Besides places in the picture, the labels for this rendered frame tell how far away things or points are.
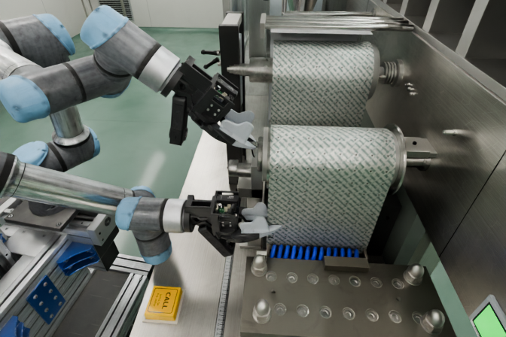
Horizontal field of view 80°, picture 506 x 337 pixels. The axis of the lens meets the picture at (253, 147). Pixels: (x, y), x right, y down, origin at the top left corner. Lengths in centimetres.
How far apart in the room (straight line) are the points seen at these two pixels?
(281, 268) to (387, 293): 22
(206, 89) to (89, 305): 139
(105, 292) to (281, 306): 122
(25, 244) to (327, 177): 111
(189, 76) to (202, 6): 572
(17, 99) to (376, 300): 74
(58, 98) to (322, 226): 57
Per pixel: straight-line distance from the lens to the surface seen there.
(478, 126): 58
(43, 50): 98
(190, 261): 89
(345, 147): 59
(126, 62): 56
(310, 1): 120
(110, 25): 56
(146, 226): 71
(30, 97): 60
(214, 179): 110
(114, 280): 178
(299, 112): 79
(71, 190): 79
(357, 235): 74
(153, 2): 651
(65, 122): 114
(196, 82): 55
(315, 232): 72
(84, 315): 175
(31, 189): 78
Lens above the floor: 164
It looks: 36 degrees down
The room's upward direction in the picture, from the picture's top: straight up
